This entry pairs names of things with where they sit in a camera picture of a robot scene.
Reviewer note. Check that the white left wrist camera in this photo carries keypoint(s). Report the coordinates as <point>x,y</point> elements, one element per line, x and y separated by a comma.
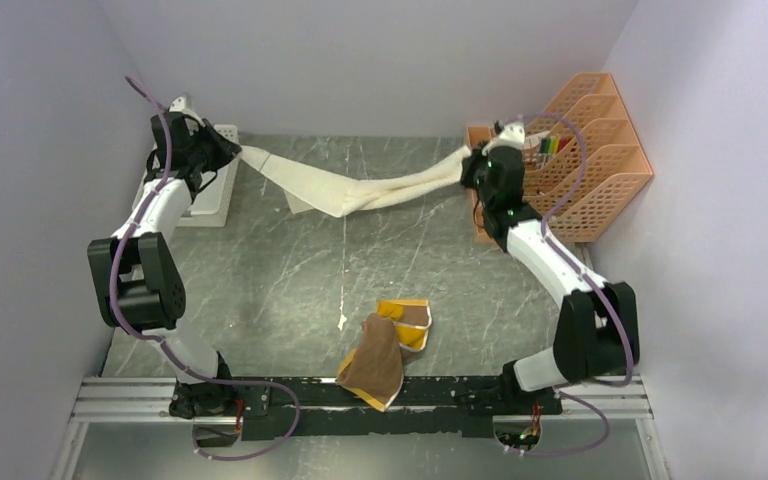
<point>185,105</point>

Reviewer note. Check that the cream white towel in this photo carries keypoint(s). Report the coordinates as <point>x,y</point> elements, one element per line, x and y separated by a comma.
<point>309,188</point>

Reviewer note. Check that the orange file organizer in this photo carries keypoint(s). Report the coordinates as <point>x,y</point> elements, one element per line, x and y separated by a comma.
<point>585,186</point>

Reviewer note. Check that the brown yellow towel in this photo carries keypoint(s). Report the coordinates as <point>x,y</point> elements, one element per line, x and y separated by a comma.
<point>395,333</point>

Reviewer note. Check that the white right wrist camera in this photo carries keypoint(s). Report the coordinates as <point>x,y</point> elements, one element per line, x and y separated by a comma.
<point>511,134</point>

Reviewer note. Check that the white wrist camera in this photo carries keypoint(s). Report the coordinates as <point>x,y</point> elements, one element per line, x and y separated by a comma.
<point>511,134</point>
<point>185,105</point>

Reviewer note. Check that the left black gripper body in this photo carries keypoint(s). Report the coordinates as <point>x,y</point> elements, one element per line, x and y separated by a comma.
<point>208,151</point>

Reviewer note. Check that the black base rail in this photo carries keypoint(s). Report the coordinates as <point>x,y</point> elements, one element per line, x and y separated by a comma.
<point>268,408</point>

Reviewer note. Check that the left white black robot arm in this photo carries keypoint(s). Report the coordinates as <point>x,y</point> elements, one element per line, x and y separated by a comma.
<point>137,283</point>

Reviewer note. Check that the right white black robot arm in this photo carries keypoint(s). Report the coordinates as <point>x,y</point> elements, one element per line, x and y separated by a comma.
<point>597,331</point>

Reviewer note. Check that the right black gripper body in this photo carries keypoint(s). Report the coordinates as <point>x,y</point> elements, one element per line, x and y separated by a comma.
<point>473,177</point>

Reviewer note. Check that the coloured marker pens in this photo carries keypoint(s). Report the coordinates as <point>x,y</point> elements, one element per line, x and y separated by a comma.
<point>549,146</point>

